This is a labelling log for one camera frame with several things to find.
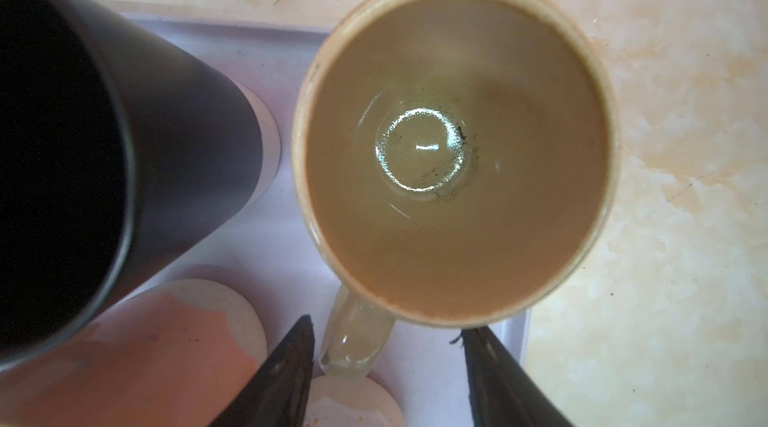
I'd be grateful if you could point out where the beige mug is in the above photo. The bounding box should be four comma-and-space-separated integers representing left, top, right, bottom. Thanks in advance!
291, 0, 620, 379

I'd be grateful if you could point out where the black mug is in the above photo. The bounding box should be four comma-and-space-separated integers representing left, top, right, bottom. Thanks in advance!
1, 0, 281, 369

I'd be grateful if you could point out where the lavender silicone tray mat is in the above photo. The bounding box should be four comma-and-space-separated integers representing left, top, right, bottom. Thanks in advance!
98, 0, 532, 427

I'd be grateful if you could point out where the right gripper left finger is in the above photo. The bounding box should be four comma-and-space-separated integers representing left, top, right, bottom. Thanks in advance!
210, 315, 315, 427

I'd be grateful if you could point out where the white mug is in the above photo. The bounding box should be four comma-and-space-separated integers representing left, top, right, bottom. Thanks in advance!
303, 375, 407, 427

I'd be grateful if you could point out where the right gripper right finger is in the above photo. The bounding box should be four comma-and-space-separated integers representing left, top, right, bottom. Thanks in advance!
461, 326, 572, 427

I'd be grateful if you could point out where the orange mug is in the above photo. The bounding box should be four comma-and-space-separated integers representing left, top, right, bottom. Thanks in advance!
1, 279, 268, 426

